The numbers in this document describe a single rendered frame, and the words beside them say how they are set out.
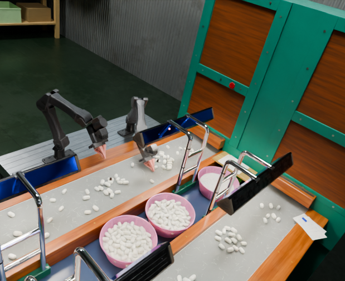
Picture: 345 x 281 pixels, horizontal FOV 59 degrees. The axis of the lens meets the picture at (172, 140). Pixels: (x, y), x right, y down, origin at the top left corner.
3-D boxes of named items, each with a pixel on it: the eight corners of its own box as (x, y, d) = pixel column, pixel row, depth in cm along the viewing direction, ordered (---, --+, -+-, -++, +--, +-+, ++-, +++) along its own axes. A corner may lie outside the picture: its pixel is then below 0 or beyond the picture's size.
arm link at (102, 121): (110, 122, 170) (98, 105, 168) (102, 129, 163) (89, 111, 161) (97, 130, 176) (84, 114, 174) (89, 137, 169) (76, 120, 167)
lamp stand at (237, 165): (200, 221, 169) (223, 158, 145) (220, 206, 183) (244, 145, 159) (227, 243, 160) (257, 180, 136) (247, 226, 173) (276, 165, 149)
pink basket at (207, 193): (195, 202, 181) (199, 190, 176) (193, 174, 203) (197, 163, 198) (238, 209, 183) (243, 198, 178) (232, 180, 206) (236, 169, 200)
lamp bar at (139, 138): (131, 140, 157) (133, 128, 153) (204, 114, 199) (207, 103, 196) (141, 148, 153) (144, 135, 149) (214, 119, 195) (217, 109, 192)
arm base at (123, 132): (143, 120, 234) (137, 116, 238) (124, 127, 220) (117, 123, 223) (141, 129, 238) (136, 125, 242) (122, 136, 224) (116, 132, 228)
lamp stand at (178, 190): (152, 180, 189) (165, 119, 166) (174, 169, 203) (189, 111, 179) (174, 198, 180) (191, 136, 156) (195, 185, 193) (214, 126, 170)
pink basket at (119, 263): (86, 245, 142) (87, 232, 137) (130, 219, 160) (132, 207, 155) (121, 287, 129) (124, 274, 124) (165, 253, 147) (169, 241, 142)
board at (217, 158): (212, 159, 206) (212, 157, 206) (224, 152, 217) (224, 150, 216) (252, 186, 190) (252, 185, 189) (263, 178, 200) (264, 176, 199)
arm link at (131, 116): (135, 124, 228) (144, 105, 199) (126, 124, 226) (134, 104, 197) (135, 117, 230) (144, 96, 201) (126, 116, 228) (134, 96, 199)
